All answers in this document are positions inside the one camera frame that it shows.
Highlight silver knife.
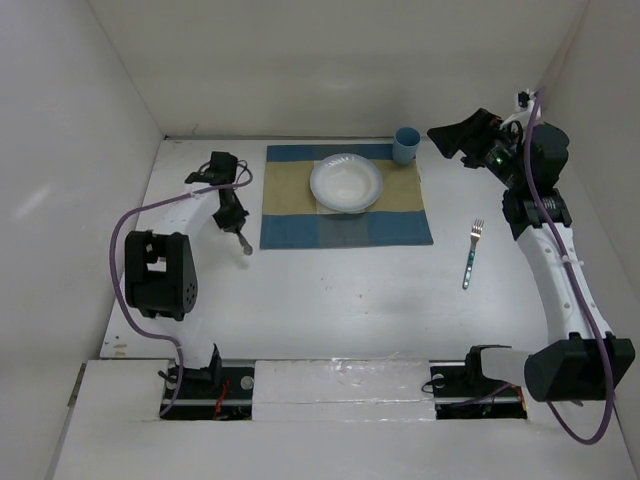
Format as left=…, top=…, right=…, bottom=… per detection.
left=236, top=232, right=253, bottom=256

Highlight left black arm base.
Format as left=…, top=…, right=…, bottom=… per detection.
left=160, top=362, right=255, bottom=421

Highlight silver fork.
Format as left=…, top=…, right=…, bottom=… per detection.
left=462, top=219, right=484, bottom=290

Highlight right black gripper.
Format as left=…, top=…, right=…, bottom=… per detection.
left=428, top=108, right=528, bottom=189

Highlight white blue-rimmed plate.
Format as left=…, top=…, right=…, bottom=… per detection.
left=309, top=153, right=383, bottom=214

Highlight blue cup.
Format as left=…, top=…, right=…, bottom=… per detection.
left=392, top=127, right=421, bottom=166

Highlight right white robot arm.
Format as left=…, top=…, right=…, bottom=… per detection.
left=427, top=109, right=635, bottom=402

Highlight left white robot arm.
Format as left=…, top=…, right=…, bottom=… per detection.
left=121, top=151, right=253, bottom=397

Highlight blue beige cloth placemat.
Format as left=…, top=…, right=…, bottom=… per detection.
left=260, top=143, right=433, bottom=250

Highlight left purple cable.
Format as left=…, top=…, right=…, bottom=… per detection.
left=109, top=160, right=255, bottom=416

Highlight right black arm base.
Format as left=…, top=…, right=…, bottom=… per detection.
left=421, top=361, right=528, bottom=420

